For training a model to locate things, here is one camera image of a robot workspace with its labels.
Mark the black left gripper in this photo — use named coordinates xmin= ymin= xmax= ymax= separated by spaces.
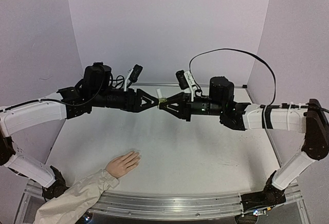
xmin=92 ymin=88 xmax=161 ymax=113

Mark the yellow nail polish bottle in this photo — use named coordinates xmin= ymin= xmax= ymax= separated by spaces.
xmin=158 ymin=97 xmax=167 ymax=107

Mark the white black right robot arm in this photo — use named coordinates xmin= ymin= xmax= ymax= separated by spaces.
xmin=156 ymin=72 xmax=328 ymax=215

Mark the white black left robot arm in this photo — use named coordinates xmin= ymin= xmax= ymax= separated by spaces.
xmin=1 ymin=62 xmax=159 ymax=202

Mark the beige sleeved forearm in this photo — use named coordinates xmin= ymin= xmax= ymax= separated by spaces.
xmin=34 ymin=170 xmax=119 ymax=223

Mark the bare human hand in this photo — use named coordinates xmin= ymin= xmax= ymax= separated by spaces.
xmin=105 ymin=151 xmax=141 ymax=179

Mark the aluminium table rear rail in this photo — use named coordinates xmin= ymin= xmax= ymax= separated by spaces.
xmin=132 ymin=82 xmax=242 ymax=88

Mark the aluminium table rail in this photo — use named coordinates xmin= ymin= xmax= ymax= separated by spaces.
xmin=132 ymin=82 xmax=242 ymax=88
xmin=24 ymin=177 xmax=301 ymax=216

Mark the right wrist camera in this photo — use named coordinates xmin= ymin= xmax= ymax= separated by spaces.
xmin=175 ymin=70 xmax=200 ymax=102

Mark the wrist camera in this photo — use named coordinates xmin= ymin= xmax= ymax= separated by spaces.
xmin=175 ymin=70 xmax=200 ymax=102
xmin=124 ymin=64 xmax=143 ymax=91

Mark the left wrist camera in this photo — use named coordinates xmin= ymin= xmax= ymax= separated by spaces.
xmin=124 ymin=64 xmax=143 ymax=91

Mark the black right camera cable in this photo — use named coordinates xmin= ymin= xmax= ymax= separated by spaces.
xmin=189 ymin=48 xmax=277 ymax=105

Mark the aluminium table front rail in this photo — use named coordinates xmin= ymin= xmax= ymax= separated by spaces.
xmin=24 ymin=177 xmax=301 ymax=216

